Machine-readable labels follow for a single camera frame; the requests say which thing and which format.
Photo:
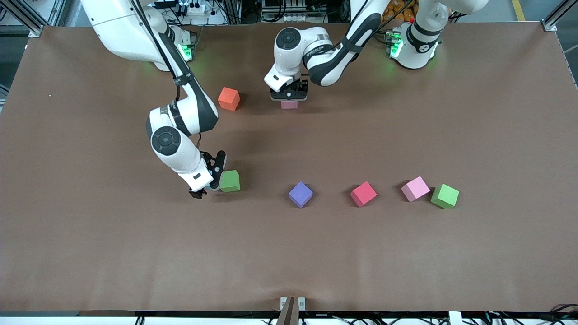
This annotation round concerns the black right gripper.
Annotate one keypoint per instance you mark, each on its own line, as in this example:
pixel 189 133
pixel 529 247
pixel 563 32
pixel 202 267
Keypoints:
pixel 197 194

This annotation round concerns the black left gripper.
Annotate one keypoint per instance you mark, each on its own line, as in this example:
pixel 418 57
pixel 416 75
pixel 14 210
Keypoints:
pixel 295 91

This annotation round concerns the pink foam cube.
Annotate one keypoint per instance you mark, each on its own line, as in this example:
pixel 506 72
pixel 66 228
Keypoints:
pixel 415 188
pixel 289 105

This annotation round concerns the green foam cube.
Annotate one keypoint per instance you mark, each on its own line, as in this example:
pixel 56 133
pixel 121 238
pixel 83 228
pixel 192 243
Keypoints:
pixel 230 180
pixel 445 195

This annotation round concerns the red foam cube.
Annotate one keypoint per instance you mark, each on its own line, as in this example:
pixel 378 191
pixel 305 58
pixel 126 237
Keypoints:
pixel 363 193

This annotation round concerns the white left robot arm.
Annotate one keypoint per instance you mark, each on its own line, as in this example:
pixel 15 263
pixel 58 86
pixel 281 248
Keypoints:
pixel 420 40

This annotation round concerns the orange foam cube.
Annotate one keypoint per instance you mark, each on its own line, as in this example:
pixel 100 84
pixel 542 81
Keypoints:
pixel 229 98

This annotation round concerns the purple foam cube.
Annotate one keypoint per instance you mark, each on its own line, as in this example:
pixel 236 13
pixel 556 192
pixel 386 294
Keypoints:
pixel 300 194

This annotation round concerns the brown table cover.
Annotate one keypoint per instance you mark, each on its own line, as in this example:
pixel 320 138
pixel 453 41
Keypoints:
pixel 135 248

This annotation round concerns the bag of oranges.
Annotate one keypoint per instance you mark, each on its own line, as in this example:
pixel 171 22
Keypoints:
pixel 399 11

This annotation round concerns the white power strip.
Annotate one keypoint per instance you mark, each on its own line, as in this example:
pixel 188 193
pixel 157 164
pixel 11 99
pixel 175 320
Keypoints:
pixel 196 8

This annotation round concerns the white label tag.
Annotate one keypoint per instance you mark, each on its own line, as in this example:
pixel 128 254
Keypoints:
pixel 455 318

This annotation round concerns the metal table edge bracket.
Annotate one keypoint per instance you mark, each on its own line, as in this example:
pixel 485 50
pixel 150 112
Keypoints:
pixel 292 311

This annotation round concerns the aluminium frame profile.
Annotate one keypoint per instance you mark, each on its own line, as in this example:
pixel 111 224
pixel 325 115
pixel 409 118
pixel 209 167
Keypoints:
pixel 35 30
pixel 548 26

